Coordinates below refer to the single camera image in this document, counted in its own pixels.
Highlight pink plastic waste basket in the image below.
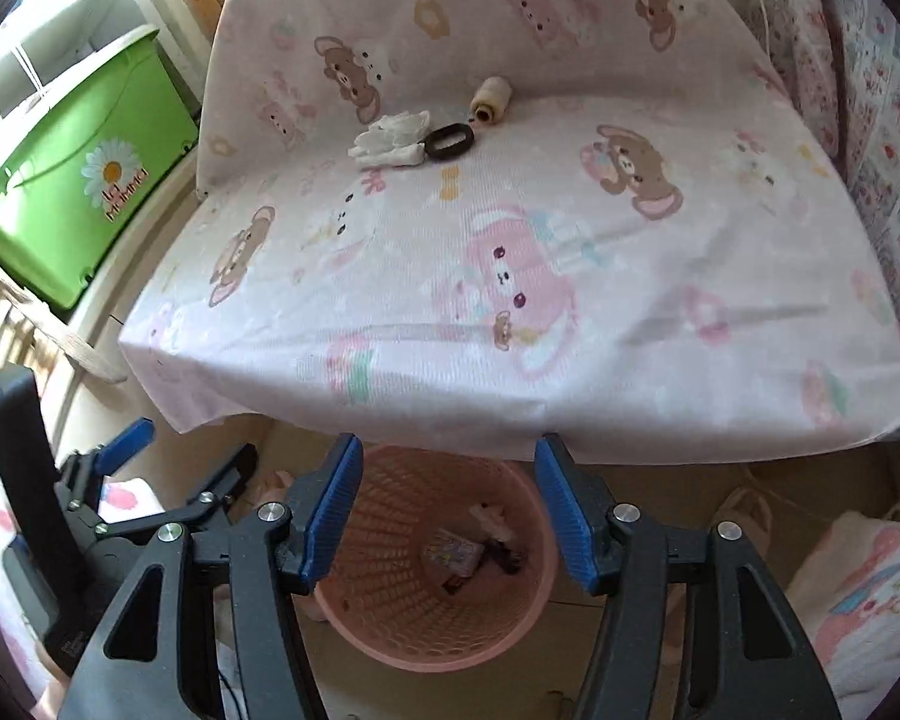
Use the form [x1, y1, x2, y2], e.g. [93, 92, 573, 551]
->
[315, 445, 559, 673]

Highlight white tissue sticking out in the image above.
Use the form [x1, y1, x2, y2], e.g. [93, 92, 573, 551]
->
[468, 502, 515, 544]

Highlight white shelf unit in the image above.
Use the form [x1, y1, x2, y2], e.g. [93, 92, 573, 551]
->
[0, 0, 213, 189]

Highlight patchwork print fabric cover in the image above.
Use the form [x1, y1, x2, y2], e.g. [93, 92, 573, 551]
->
[746, 0, 900, 321]

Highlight green plastic storage box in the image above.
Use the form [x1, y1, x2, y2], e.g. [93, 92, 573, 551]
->
[0, 25, 198, 310]

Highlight white tissue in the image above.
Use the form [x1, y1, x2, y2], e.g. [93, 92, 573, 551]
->
[347, 110, 430, 169]

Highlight cream thread spool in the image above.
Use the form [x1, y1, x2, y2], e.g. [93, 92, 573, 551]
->
[470, 76, 514, 125]

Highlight colourful pocket tissue pack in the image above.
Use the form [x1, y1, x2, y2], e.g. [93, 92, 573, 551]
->
[422, 528, 484, 578]

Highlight pink bear print chair cover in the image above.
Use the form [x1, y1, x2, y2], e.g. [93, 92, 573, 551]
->
[119, 0, 900, 463]

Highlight black hair tie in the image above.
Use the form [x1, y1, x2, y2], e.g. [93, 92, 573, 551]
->
[422, 122, 478, 164]

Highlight black plastic spoon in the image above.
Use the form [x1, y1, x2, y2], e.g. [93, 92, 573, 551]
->
[484, 539, 525, 575]

